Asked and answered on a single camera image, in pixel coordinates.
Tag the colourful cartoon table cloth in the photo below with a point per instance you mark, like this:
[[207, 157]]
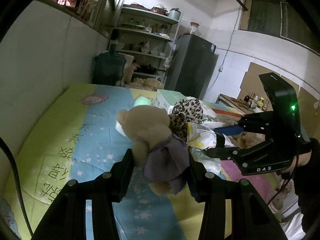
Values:
[[77, 139]]

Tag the mint green tissue box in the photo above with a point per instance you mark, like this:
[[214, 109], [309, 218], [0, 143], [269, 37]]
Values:
[[166, 99]]

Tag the blue water jug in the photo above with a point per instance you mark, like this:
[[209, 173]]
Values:
[[109, 67]]

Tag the floral tissue pack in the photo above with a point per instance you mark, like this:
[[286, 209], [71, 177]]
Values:
[[207, 110]]

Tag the person right hand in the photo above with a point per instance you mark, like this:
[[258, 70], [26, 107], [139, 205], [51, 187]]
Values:
[[293, 169]]

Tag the dark grey refrigerator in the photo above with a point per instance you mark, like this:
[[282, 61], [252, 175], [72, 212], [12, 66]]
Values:
[[192, 66]]

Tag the metal kitchen shelf rack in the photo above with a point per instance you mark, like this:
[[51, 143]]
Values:
[[148, 35]]

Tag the leopard print cloth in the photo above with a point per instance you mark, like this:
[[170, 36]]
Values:
[[183, 112]]

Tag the wooden kitchen counter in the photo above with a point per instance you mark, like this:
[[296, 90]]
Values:
[[237, 104]]

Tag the green sponge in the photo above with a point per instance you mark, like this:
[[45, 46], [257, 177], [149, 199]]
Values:
[[141, 100]]

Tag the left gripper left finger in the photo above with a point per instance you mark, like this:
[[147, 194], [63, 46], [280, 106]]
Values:
[[121, 173]]

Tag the green white tissue packet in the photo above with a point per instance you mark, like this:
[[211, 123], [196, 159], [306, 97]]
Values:
[[211, 164]]

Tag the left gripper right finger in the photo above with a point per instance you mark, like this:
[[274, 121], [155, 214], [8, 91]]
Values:
[[196, 179]]

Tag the orange rimmed cardboard box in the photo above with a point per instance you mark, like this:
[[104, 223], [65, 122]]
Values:
[[229, 118]]

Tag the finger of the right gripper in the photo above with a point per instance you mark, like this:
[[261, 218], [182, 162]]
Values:
[[225, 153], [229, 130]]

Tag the light blue pot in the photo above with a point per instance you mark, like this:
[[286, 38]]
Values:
[[174, 14]]

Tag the yellow white snack packet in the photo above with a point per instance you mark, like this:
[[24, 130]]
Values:
[[204, 138]]

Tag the beige teddy bear pink dress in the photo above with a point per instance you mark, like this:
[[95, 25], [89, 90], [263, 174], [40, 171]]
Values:
[[247, 139]]

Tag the yellow bread basket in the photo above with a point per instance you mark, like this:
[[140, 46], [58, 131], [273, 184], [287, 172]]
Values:
[[151, 83]]

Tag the beige teddy bear purple dress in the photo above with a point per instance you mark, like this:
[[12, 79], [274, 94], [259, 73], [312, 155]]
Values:
[[162, 156]]

